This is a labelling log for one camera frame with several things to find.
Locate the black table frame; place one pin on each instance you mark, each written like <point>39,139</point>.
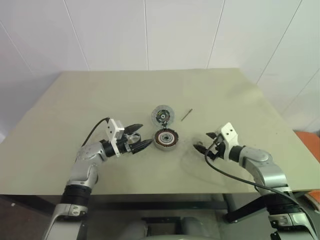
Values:
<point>150,203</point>

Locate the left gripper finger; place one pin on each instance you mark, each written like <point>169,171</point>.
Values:
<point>140,147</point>
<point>132,128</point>

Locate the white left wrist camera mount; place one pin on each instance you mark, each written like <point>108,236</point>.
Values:
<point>113,135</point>

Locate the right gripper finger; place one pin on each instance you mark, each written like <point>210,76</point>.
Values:
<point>213,136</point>
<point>203,149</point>

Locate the orange and white object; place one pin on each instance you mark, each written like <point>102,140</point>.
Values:
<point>315,198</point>

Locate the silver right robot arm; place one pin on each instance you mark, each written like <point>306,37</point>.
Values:
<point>267,170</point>

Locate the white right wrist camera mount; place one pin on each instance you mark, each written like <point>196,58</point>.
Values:
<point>228,132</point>

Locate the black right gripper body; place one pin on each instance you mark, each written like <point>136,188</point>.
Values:
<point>217,151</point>

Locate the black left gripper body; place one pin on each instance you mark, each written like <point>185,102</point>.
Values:
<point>125,147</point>

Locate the black rectangular bar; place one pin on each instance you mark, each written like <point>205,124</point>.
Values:
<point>160,220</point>

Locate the grey rounded shape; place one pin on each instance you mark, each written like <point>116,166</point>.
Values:
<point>195,228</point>
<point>136,232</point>

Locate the motor stator with copper windings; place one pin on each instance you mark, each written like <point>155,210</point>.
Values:
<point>165,140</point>

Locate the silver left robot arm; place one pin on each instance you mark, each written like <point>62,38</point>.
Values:
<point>82,172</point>

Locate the small thin dark rod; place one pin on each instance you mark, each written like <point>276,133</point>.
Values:
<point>187,114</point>

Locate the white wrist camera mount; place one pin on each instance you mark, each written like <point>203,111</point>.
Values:
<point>113,135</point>
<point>228,132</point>

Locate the silver motor cover with circuit board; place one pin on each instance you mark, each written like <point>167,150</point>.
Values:
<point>162,115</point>

